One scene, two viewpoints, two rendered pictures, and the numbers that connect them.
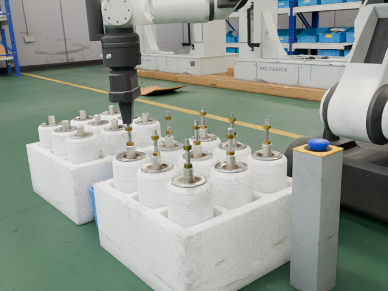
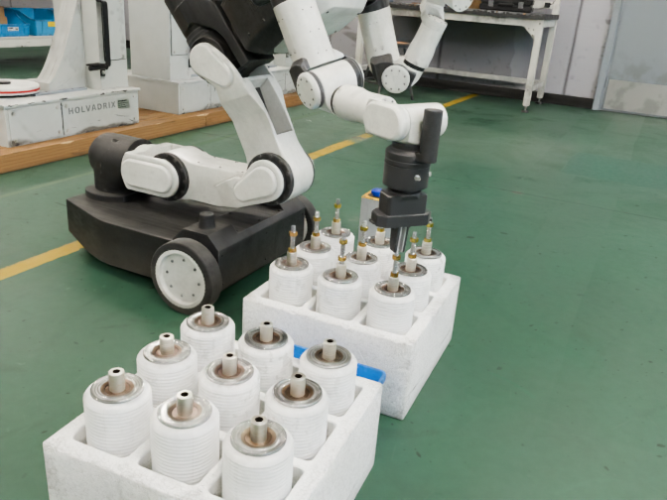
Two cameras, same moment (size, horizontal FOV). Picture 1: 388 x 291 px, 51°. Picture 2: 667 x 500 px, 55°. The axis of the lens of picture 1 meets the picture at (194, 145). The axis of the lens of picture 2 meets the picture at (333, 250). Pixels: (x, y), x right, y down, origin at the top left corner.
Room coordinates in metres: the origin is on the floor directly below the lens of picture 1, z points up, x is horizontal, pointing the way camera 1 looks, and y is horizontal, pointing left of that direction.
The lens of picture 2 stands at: (1.68, 1.15, 0.81)
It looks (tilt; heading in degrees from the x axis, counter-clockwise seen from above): 22 degrees down; 241
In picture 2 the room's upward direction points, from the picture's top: 4 degrees clockwise
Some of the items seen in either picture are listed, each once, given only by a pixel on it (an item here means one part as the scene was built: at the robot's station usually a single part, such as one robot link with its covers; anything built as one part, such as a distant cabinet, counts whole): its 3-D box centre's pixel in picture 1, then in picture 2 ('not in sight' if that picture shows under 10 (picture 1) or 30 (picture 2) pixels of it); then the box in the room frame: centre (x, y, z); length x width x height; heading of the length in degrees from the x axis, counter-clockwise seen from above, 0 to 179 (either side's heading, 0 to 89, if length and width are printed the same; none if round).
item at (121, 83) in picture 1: (122, 73); (404, 193); (0.98, 0.16, 0.46); 0.13 x 0.10 x 0.12; 174
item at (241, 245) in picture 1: (200, 216); (355, 320); (0.96, -0.01, 0.09); 0.39 x 0.39 x 0.18; 38
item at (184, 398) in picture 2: (82, 115); (185, 404); (1.48, 0.40, 0.26); 0.02 x 0.02 x 0.03
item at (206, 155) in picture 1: (197, 156); (361, 258); (0.96, -0.01, 0.25); 0.08 x 0.08 x 0.01
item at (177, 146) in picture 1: (170, 146); (340, 276); (1.05, 0.06, 0.25); 0.08 x 0.08 x 0.01
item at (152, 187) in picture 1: (160, 204); (405, 306); (0.89, 0.09, 0.16); 0.10 x 0.10 x 0.18
